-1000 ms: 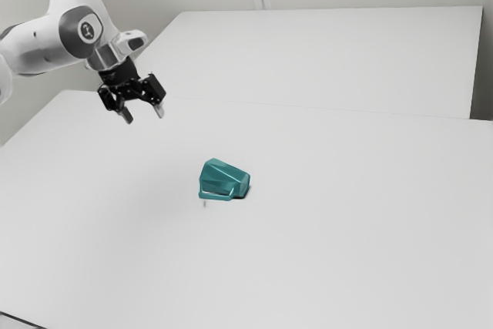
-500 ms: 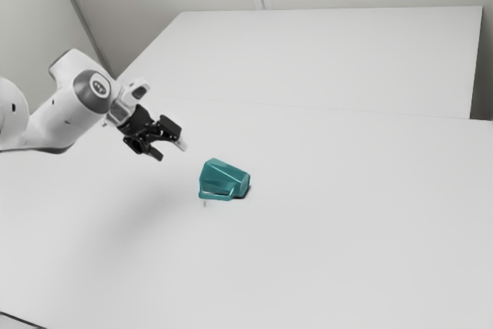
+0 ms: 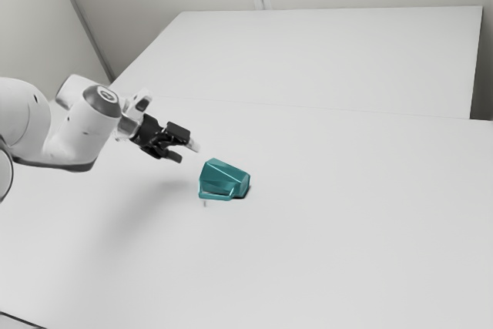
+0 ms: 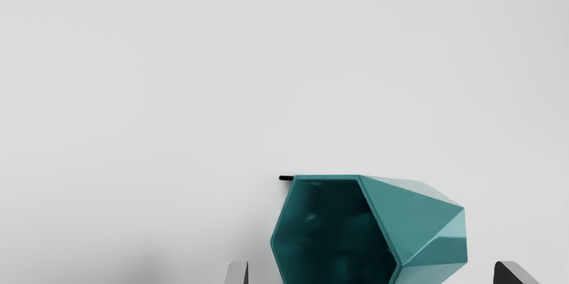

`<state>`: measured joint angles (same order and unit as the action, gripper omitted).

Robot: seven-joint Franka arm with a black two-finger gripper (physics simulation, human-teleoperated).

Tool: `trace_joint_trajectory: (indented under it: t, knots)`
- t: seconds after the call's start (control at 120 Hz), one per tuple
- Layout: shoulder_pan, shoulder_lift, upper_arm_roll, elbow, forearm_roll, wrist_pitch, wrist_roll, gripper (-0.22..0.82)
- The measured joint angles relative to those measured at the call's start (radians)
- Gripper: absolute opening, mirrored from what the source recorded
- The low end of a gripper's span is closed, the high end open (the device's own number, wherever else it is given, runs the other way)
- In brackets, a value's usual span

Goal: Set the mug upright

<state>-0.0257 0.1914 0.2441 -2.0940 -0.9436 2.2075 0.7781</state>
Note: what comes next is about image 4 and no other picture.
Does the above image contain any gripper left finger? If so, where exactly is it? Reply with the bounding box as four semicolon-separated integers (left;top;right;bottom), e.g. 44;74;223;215
224;261;249;284

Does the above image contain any teal faceted mug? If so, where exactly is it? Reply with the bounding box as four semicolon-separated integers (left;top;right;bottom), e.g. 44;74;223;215
270;175;468;284

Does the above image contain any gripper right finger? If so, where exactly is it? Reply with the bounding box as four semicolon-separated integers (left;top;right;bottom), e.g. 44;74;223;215
493;261;541;284

